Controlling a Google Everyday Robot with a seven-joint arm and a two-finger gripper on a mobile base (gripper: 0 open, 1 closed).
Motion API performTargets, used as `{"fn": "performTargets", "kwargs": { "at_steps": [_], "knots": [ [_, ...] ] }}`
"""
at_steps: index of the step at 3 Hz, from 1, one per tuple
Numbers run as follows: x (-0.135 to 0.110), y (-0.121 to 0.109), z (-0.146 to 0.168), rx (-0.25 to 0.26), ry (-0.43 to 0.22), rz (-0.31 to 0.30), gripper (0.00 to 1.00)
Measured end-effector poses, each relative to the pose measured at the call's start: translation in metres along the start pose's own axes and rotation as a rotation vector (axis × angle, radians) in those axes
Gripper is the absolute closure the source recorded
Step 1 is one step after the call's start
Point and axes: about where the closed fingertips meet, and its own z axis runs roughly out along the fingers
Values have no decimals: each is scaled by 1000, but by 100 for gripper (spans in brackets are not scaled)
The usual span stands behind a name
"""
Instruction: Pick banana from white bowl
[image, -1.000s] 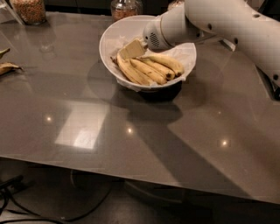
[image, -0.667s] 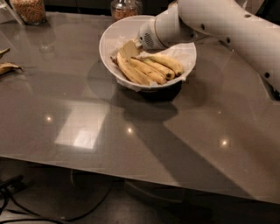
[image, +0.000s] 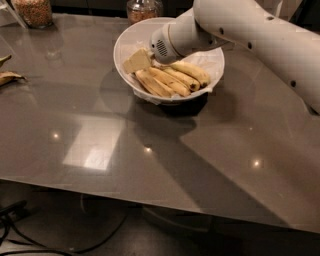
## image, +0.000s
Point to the left glass grain jar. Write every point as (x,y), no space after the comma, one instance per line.
(36,13)

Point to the middle glass grain jar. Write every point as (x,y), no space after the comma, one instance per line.
(139,10)

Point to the banana peel on table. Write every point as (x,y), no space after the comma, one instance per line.
(8,76)

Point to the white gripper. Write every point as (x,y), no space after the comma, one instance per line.
(159,46)

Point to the yellow banana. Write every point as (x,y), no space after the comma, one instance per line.
(189,81)
(151,85)
(194,71)
(173,83)

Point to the glass grain jar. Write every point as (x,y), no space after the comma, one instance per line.
(139,10)
(36,13)

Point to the white bowl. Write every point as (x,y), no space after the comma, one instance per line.
(133,40)

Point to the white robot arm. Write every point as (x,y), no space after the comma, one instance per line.
(291,52)

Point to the white stand top left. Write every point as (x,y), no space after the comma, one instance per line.
(5,6)

